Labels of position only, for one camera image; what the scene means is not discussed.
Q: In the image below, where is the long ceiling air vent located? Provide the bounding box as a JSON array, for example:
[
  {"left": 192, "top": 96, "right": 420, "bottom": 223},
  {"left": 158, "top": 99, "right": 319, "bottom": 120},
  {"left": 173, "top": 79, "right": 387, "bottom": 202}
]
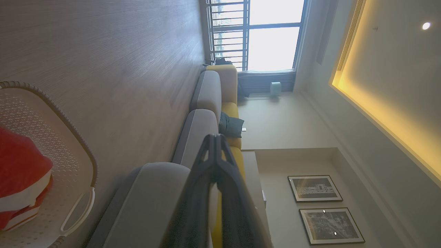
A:
[{"left": 336, "top": 0, "right": 366, "bottom": 72}]

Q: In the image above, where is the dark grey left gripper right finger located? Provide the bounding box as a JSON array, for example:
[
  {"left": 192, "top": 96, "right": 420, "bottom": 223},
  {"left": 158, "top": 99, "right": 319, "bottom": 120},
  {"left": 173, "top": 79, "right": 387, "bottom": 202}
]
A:
[{"left": 216, "top": 134, "right": 273, "bottom": 248}]

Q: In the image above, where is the grey and yellow sofa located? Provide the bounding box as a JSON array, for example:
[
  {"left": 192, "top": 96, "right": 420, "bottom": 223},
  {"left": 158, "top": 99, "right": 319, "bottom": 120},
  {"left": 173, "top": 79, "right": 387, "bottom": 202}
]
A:
[{"left": 83, "top": 64, "right": 273, "bottom": 248}]

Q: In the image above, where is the white perforated laundry basket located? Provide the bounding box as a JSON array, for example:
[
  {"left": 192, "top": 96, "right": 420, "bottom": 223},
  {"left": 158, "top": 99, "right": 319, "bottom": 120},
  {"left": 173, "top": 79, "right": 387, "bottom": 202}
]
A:
[{"left": 0, "top": 81, "right": 99, "bottom": 248}]

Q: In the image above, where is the black framed picture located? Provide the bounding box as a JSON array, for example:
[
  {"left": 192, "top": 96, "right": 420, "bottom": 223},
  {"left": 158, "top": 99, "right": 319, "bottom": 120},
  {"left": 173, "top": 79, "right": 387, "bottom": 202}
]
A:
[
  {"left": 288, "top": 175, "right": 343, "bottom": 203},
  {"left": 299, "top": 207, "right": 365, "bottom": 245}
]

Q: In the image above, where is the grey slatted window cabinet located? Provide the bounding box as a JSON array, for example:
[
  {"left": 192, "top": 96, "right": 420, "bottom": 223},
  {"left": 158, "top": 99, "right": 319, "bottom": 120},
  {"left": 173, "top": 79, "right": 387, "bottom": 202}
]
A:
[{"left": 237, "top": 70, "right": 296, "bottom": 97}]

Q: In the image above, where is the metal balcony railing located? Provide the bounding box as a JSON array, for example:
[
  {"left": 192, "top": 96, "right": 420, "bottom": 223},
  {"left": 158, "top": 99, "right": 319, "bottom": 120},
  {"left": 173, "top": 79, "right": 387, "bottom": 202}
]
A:
[{"left": 207, "top": 0, "right": 250, "bottom": 71}]

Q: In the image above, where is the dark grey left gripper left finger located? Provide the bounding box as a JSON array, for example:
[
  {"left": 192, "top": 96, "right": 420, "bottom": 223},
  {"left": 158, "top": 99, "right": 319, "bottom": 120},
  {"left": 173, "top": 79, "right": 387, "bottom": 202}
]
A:
[{"left": 162, "top": 134, "right": 219, "bottom": 248}]

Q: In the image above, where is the red and white garment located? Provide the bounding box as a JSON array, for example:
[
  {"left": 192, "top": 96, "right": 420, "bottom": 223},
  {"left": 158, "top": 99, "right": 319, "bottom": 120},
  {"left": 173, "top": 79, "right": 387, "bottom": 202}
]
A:
[{"left": 0, "top": 127, "right": 54, "bottom": 231}]

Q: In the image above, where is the dark teal cushion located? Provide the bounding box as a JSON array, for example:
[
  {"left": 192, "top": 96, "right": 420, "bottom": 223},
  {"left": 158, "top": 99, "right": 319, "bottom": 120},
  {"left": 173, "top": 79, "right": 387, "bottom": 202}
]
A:
[{"left": 219, "top": 112, "right": 245, "bottom": 138}]

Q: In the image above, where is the large window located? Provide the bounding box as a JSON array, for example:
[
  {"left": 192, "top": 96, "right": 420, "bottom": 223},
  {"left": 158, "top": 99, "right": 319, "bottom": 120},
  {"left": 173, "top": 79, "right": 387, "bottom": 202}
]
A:
[{"left": 207, "top": 0, "right": 309, "bottom": 72}]

